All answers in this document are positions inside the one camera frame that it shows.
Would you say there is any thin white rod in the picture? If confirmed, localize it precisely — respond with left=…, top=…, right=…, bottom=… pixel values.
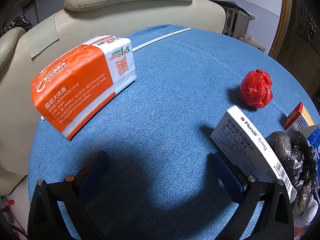
left=41, top=27, right=192, bottom=121

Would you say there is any dark floral cloth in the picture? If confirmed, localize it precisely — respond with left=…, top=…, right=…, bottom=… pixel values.
left=0, top=16, right=34, bottom=38

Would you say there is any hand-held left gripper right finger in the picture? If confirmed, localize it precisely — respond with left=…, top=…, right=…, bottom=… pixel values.
left=209, top=152, right=294, bottom=240

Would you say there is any orange and white medicine box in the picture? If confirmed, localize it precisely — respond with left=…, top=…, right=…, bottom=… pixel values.
left=284, top=102, right=315, bottom=133

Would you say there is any wooden radiator cabinet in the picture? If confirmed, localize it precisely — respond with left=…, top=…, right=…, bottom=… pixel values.
left=212, top=0, right=257, bottom=40

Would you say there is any blue box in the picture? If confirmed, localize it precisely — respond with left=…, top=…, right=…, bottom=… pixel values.
left=306, top=125, right=320, bottom=163

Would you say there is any black plastic bag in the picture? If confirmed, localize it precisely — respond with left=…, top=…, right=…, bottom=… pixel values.
left=265, top=129, right=319, bottom=218

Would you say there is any beige leather sofa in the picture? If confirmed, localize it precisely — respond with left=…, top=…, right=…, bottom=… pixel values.
left=0, top=0, right=227, bottom=198

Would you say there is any dark wooden door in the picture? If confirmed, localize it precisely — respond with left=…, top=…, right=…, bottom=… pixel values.
left=269, top=0, right=320, bottom=80

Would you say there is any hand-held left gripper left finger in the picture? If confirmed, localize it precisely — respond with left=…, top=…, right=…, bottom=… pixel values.
left=27, top=151, right=109, bottom=240

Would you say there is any blue tablecloth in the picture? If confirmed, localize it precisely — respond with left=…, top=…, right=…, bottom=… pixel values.
left=28, top=24, right=320, bottom=240

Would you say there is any orange tissue pack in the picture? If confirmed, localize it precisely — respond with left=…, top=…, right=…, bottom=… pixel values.
left=31, top=35, right=137, bottom=140

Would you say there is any red plastic bag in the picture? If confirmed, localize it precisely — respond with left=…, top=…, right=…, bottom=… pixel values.
left=239, top=69, right=273, bottom=109

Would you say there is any brown cardboard box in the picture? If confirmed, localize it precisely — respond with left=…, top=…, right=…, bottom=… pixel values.
left=239, top=36, right=265, bottom=53

